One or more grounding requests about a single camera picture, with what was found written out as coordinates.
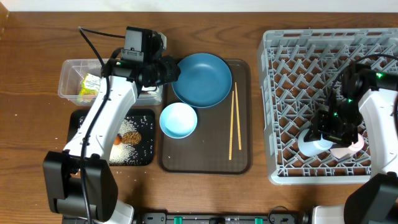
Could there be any brown walnut shell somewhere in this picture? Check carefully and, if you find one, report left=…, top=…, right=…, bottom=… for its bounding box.
left=122, top=131, right=142, bottom=145

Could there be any brown serving tray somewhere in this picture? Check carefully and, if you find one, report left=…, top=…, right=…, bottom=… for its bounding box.
left=158, top=60, right=252, bottom=175

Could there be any black waste tray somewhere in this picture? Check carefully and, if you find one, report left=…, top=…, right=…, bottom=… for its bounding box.
left=64, top=108, right=155, bottom=167

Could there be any grey dishwasher rack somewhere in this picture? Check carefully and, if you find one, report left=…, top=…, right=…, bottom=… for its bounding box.
left=257, top=28, right=397, bottom=185

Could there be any dark blue plate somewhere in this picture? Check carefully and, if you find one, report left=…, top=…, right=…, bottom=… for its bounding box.
left=172, top=53, right=233, bottom=108

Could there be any orange carrot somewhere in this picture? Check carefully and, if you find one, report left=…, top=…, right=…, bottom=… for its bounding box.
left=113, top=134, right=122, bottom=145

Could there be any green snack wrapper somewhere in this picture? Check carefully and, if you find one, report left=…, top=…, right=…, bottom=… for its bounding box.
left=77, top=73, right=101, bottom=103

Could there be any long wooden chopstick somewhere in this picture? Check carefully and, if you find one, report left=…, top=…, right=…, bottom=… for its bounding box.
left=234, top=82, right=242, bottom=151

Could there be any light blue cup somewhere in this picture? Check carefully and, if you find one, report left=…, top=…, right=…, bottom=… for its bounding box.
left=298, top=129, right=333, bottom=157

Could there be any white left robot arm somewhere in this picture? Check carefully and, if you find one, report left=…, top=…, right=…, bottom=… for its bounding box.
left=43, top=55, right=180, bottom=223

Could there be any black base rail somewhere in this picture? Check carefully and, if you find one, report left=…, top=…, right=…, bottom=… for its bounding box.
left=132, top=213, right=312, bottom=224

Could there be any light blue bowl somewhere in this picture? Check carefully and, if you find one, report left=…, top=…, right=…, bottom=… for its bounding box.
left=159, top=103, right=198, bottom=139

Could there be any pink cup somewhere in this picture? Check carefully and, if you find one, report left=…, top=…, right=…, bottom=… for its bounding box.
left=330, top=134, right=364, bottom=159

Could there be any short wooden chopstick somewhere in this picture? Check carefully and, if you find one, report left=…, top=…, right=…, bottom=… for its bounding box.
left=228, top=90, right=234, bottom=161

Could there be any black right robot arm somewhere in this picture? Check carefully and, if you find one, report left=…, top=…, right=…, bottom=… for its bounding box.
left=304, top=63, right=397, bottom=224

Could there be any clear plastic bin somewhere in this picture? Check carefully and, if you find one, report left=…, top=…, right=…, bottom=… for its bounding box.
left=58, top=59, right=163, bottom=106

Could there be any white rice pile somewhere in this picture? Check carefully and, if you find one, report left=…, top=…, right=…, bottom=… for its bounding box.
left=77, top=115, right=154, bottom=166

